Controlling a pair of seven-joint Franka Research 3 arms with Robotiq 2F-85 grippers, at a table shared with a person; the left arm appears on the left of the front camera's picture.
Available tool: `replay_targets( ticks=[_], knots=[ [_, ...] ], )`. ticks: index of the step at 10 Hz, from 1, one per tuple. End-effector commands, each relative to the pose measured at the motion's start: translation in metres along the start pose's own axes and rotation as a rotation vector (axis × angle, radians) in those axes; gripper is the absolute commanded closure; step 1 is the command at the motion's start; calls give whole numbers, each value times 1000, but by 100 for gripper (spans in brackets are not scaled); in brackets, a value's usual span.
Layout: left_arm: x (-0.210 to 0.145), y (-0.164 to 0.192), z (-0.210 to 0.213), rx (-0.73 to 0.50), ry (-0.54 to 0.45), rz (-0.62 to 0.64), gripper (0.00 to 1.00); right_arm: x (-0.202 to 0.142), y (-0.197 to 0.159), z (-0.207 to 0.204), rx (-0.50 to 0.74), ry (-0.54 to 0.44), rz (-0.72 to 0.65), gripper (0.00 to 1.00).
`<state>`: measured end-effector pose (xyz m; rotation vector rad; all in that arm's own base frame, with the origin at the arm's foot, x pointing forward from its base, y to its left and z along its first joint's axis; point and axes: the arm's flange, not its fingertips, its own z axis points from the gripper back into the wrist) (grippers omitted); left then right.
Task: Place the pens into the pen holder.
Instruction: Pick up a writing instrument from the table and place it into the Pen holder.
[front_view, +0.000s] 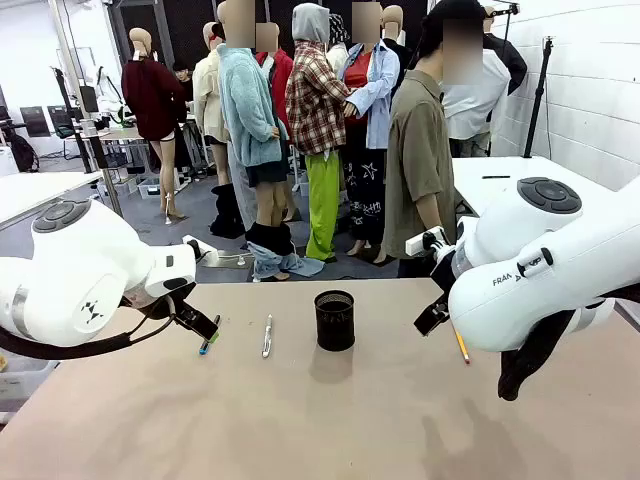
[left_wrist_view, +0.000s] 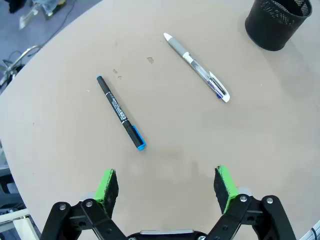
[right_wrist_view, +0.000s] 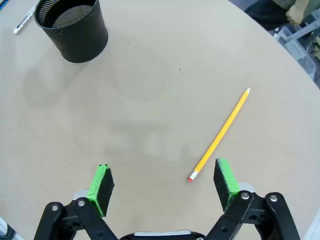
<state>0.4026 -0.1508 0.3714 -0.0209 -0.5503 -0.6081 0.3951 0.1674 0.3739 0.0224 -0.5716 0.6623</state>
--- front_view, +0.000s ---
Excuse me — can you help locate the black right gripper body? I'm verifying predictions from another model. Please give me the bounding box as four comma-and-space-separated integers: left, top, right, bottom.
428, 247, 459, 301

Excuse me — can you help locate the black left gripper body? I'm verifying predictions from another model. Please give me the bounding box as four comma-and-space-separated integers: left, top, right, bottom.
148, 280, 200, 322

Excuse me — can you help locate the black pen with blue cap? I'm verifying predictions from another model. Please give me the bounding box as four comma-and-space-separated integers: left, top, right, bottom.
198, 314, 222, 356

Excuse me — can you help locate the yellow pencil with red eraser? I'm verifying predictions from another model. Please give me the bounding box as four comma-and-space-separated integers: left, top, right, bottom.
451, 322, 472, 365

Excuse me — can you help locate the person's right forearm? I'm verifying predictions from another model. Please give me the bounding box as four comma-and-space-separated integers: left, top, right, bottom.
417, 192, 444, 236

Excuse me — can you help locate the black mesh pen holder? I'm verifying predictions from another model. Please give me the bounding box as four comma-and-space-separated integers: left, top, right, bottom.
313, 290, 356, 352

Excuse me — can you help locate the large white table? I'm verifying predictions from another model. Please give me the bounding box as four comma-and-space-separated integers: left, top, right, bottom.
449, 155, 640, 221

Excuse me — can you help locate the grey floor crate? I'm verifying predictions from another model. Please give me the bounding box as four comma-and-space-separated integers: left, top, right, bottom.
135, 175, 164, 200

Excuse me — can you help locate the person in olive shirt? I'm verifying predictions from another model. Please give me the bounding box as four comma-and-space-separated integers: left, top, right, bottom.
382, 0, 494, 279

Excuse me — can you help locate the clear plastic storage bin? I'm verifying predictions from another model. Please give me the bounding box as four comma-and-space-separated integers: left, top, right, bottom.
0, 357, 59, 401

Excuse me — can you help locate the mannequin in white shirt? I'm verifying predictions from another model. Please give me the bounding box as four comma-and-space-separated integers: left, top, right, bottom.
442, 47, 512, 159

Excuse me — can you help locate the white side table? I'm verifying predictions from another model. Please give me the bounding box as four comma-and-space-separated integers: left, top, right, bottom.
0, 171, 109, 226

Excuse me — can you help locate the background work table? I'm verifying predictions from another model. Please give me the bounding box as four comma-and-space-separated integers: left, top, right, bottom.
84, 125, 151, 151

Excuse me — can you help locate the mannequin in light blue shirt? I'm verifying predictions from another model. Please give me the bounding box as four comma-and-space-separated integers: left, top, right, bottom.
342, 0, 401, 266

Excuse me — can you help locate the black tripod stand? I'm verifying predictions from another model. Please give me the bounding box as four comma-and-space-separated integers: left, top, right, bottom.
522, 35, 559, 160

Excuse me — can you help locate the mannequin in maroon sweater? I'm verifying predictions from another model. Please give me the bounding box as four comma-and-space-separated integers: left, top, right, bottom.
121, 27, 189, 226

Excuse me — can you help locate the mannequin in cream jacket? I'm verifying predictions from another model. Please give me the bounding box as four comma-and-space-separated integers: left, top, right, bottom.
192, 21, 246, 239

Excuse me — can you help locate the mannequin in light blue fleece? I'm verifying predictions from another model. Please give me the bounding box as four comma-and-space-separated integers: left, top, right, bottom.
217, 0, 326, 282

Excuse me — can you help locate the mannequin in plaid shirt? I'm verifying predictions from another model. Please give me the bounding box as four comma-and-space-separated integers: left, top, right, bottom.
284, 2, 351, 264

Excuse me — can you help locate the mannequin with black sleeves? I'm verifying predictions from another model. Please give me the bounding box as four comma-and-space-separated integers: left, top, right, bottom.
482, 4, 529, 96

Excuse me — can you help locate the mannequin in black jacket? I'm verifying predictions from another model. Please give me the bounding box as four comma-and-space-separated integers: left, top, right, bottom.
380, 4, 416, 96

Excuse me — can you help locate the mannequin in red jacket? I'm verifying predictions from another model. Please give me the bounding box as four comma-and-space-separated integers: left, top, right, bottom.
254, 22, 296, 146

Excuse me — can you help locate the mannequin with checked hood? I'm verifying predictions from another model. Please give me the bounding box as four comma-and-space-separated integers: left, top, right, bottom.
327, 13, 351, 76

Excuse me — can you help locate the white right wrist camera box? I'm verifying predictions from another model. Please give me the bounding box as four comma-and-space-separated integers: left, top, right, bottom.
405, 225, 451, 259

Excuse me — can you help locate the grey mannequin base plate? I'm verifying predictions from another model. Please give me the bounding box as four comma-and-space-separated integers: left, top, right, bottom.
197, 249, 254, 270

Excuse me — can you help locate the black right arm cable sleeve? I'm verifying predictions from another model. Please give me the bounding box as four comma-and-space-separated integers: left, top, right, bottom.
497, 297, 640, 403

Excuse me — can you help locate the black arm cable sleeve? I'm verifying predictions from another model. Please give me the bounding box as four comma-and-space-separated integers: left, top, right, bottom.
0, 294, 179, 362
497, 297, 640, 403

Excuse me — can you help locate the grey metal frame post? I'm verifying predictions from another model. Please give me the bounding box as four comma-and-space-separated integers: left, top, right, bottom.
48, 0, 124, 219

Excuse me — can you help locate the black left arm cable sleeve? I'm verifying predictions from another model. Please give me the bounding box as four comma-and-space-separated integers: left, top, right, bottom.
0, 294, 179, 362

